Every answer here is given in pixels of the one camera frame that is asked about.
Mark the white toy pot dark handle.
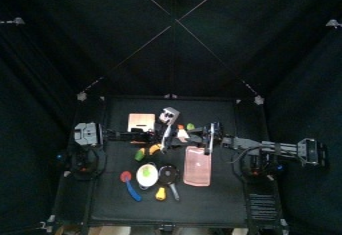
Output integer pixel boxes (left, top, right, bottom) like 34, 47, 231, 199
135, 163, 161, 191

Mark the green and yellow toy vegetable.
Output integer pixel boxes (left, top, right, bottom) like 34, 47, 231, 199
134, 147, 147, 163

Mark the thin diagonal frame cord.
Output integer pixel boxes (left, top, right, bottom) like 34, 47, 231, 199
83, 0, 237, 93
126, 0, 259, 96

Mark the red and blue toy spoon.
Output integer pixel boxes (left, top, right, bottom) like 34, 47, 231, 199
119, 170, 143, 203

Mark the toy frying pan grey handle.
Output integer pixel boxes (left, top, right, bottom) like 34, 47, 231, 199
158, 164, 182, 202

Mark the dark pan lid grey knob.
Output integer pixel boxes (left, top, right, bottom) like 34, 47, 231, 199
158, 165, 181, 184

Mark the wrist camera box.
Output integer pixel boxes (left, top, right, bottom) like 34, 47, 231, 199
221, 136, 246, 149
131, 129, 157, 144

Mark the pink plastic tray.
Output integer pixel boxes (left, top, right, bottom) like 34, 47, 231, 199
182, 145, 214, 188

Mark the brown wooden board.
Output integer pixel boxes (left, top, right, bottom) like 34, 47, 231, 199
127, 112, 157, 134

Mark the black ribbed box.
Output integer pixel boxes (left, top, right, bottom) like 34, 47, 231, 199
247, 192, 282, 228

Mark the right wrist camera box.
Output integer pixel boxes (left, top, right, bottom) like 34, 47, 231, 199
221, 136, 246, 149

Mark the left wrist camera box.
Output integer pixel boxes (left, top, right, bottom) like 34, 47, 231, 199
131, 129, 157, 144

